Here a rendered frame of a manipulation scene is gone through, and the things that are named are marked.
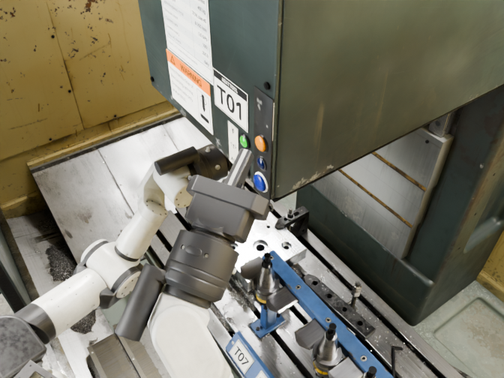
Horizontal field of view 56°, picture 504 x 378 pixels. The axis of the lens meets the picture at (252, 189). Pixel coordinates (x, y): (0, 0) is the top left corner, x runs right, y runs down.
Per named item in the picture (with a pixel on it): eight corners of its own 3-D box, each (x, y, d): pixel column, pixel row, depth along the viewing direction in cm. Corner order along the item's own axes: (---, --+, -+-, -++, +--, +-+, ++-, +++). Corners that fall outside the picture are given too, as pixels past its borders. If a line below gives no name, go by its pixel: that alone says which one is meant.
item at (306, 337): (305, 353, 103) (305, 352, 102) (290, 335, 106) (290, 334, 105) (329, 337, 106) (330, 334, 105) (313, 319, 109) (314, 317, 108)
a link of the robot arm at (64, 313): (136, 295, 117) (60, 353, 101) (100, 261, 120) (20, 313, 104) (146, 267, 110) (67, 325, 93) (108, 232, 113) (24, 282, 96)
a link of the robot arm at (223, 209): (266, 193, 60) (231, 281, 58) (278, 213, 69) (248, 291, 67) (181, 166, 64) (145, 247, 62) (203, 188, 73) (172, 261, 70)
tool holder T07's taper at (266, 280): (279, 284, 114) (280, 267, 109) (263, 292, 112) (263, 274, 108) (269, 271, 117) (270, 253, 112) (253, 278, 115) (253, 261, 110)
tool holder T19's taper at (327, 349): (342, 353, 101) (346, 337, 96) (325, 364, 99) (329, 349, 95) (328, 337, 104) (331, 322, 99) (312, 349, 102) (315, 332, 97)
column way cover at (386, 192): (400, 264, 158) (442, 142, 123) (308, 185, 187) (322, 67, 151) (409, 258, 161) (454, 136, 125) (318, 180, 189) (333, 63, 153)
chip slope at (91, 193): (106, 319, 175) (89, 277, 157) (48, 211, 215) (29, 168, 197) (293, 217, 212) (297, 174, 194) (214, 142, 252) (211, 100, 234)
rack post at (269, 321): (259, 339, 139) (261, 279, 118) (249, 325, 142) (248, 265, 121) (286, 322, 143) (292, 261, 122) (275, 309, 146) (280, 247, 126)
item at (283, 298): (274, 316, 109) (274, 315, 109) (261, 301, 112) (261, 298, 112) (298, 301, 112) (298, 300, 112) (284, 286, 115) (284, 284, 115)
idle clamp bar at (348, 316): (361, 349, 136) (364, 337, 132) (298, 290, 151) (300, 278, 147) (372, 339, 139) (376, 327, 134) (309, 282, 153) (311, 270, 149)
